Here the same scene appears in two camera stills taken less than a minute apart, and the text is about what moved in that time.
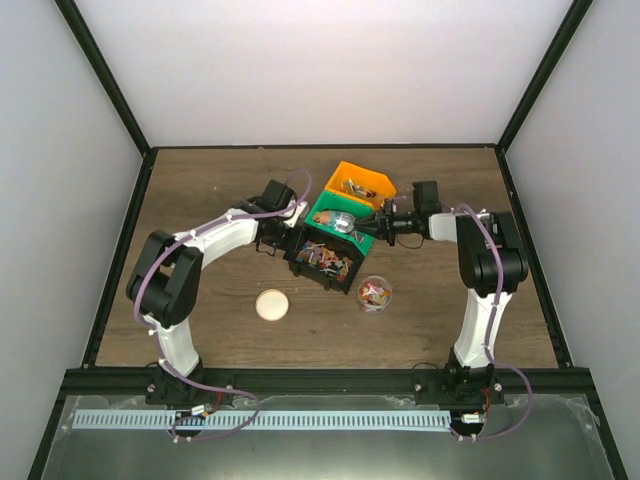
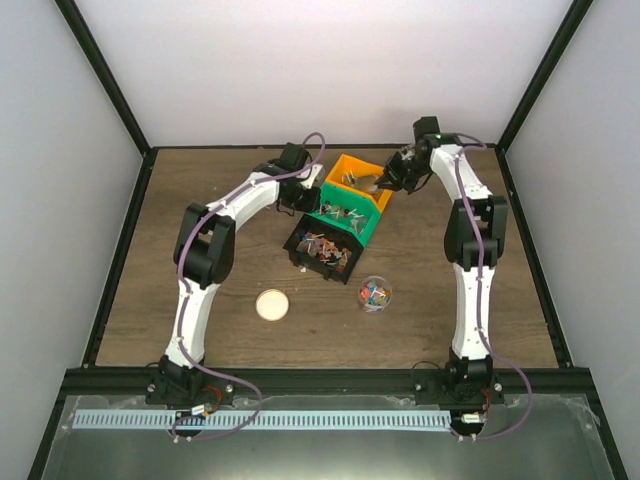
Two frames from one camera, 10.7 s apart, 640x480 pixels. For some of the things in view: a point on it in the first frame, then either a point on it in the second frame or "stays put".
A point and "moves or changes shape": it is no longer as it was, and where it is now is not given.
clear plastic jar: [374, 293] stays put
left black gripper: [294, 242] → [308, 206]
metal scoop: [342, 222] → [365, 183]
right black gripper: [382, 225] → [389, 177]
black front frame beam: [326, 381] stays put
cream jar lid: [272, 305] stays put
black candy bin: [323, 259] moves or changes shape
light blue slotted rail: [264, 420] stays put
